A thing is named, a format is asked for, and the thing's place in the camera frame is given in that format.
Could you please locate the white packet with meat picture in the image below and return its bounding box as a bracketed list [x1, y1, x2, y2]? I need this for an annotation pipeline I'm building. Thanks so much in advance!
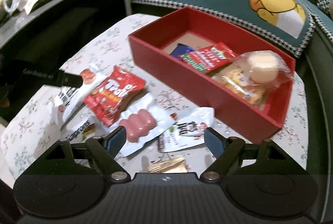
[157, 107, 215, 153]

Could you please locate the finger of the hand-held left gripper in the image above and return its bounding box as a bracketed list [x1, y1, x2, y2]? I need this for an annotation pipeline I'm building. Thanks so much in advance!
[58, 70, 84, 89]

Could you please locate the floral tablecloth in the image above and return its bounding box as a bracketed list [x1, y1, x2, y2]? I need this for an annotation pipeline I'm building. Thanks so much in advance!
[0, 14, 309, 188]

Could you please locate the green sofa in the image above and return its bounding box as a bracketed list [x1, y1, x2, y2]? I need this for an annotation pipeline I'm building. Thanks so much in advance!
[62, 0, 333, 175]

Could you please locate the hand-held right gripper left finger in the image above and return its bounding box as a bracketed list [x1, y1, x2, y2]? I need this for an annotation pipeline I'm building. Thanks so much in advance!
[45, 125, 130, 184]

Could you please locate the red cardboard box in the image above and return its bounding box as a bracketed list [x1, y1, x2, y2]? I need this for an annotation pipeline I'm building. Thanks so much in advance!
[127, 6, 297, 144]

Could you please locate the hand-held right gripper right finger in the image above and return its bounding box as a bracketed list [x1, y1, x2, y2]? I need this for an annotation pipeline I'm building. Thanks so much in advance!
[199, 127, 292, 183]

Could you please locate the pink sausage packet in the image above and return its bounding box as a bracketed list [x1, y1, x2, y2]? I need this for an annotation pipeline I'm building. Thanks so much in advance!
[114, 92, 177, 158]

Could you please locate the clear-wrapped round cake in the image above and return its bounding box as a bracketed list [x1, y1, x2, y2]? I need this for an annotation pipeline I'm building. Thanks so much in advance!
[239, 51, 293, 89]

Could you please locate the yellow label biscuit packet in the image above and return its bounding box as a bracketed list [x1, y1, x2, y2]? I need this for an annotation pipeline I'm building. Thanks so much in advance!
[212, 68, 268, 107]

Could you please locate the tan houndstooth cushion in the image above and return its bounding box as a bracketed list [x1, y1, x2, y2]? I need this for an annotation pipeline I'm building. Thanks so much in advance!
[316, 0, 333, 16]

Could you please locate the black side table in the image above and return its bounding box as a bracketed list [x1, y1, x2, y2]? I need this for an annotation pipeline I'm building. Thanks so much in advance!
[0, 0, 132, 120]

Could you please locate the blue foil snack packet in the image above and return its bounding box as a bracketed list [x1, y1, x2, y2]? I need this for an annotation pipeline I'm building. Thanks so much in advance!
[170, 43, 194, 59]

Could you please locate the gold snack packet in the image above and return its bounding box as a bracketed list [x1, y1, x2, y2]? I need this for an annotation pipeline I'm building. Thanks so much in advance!
[147, 156, 186, 174]

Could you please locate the red and green snack packet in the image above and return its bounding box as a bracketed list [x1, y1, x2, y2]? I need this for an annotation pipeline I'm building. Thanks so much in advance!
[179, 42, 240, 74]

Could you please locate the white packet with black lettering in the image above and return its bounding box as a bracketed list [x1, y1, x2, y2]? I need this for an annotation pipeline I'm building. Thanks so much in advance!
[66, 124, 97, 141]

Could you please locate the red gummy candy packet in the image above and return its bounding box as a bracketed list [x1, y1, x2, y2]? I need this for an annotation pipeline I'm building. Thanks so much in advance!
[83, 66, 146, 128]

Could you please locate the white packet with orange picture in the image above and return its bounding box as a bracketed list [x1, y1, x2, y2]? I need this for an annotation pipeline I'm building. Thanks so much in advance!
[51, 64, 99, 131]

